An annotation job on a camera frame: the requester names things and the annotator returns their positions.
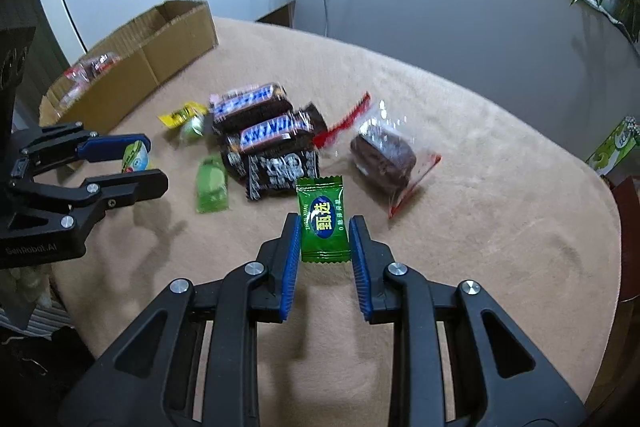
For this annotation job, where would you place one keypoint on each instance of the cardboard box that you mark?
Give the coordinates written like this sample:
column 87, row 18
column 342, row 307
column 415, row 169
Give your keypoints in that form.
column 150, row 49

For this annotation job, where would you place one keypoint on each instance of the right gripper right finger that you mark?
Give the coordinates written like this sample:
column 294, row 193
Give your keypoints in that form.
column 458, row 357

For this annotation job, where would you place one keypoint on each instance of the Snickers bar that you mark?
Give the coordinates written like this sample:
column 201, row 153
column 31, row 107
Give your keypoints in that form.
column 297, row 127
column 237, row 110

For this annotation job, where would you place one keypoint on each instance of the yellow candy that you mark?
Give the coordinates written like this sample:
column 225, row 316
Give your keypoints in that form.
column 179, row 117

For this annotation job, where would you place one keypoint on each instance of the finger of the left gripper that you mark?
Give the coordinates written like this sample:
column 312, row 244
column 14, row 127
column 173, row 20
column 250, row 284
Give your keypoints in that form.
column 100, row 196
column 107, row 146

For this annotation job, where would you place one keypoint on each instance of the brownie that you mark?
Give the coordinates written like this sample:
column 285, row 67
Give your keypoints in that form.
column 392, row 153

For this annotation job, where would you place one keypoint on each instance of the beige tablecloth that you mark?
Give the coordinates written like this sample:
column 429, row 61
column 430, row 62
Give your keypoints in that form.
column 507, row 207

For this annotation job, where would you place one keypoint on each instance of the light green candy packet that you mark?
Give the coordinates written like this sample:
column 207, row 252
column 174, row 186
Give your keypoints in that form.
column 211, row 186

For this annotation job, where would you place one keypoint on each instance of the black patterned snack packet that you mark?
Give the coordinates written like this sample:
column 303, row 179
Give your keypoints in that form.
column 277, row 173

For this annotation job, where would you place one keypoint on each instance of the green snack bag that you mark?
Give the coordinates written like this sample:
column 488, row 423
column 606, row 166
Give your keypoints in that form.
column 619, row 144

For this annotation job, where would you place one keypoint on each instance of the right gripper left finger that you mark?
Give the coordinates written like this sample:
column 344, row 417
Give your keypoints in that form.
column 190, row 357

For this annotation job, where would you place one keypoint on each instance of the clear green candy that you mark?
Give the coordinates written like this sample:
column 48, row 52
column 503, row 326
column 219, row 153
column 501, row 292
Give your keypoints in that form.
column 192, row 130

